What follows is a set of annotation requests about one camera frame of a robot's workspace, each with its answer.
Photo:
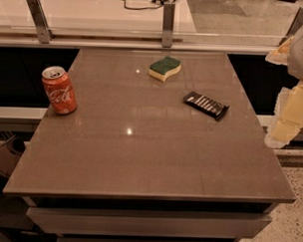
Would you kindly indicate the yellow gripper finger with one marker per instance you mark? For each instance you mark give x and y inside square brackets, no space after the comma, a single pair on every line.
[287,121]
[280,55]

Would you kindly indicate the green and yellow sponge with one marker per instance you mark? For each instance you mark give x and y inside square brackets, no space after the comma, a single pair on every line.
[165,68]

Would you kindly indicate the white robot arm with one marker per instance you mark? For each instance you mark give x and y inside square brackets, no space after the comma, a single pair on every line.
[295,63]

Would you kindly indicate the black chocolate bar wrapper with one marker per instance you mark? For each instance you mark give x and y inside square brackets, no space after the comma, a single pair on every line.
[204,104]

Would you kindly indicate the red Coca-Cola can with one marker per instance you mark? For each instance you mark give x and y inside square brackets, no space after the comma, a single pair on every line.
[59,89]

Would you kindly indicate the grey table drawer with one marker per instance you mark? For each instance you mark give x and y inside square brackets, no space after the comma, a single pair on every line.
[193,224]

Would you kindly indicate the dark chair at left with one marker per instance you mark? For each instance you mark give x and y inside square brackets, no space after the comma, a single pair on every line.
[11,151]

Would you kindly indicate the right metal railing bracket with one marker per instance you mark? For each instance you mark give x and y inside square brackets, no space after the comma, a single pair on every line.
[294,26]

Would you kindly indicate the metal railing bracket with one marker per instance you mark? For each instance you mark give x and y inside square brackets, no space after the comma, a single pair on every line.
[167,24]
[294,26]
[39,19]

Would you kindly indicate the middle metal railing bracket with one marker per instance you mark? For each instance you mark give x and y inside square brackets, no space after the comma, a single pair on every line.
[167,24]

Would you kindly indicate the left metal railing bracket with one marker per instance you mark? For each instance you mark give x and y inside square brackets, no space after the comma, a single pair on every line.
[39,19]

